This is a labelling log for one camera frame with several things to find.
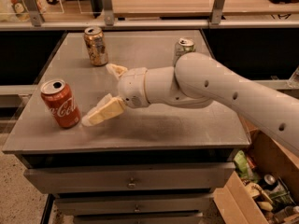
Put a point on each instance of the drawer with knob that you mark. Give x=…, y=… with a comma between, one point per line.
x=130, y=177
x=134, y=204

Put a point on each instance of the gold brown soda can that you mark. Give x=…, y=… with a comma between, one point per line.
x=96, y=45

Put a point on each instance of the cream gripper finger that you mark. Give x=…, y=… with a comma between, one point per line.
x=116, y=70
x=107, y=108

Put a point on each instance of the middle drawer with knob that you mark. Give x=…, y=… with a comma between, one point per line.
x=134, y=204

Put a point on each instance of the cardboard box of items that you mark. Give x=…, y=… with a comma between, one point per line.
x=266, y=180

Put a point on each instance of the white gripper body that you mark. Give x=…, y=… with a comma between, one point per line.
x=133, y=88

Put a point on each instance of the red coke can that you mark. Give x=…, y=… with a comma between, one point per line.
x=60, y=101

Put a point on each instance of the metal railing bar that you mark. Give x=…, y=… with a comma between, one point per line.
x=148, y=25

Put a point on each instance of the top drawer with knob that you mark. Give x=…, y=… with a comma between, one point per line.
x=130, y=177

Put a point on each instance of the white green 7up can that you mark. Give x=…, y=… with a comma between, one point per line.
x=184, y=45

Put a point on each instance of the bottom drawer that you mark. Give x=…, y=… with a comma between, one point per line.
x=153, y=218

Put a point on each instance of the grey drawer cabinet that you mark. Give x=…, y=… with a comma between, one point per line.
x=158, y=134

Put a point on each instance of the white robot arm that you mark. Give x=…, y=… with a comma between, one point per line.
x=195, y=81

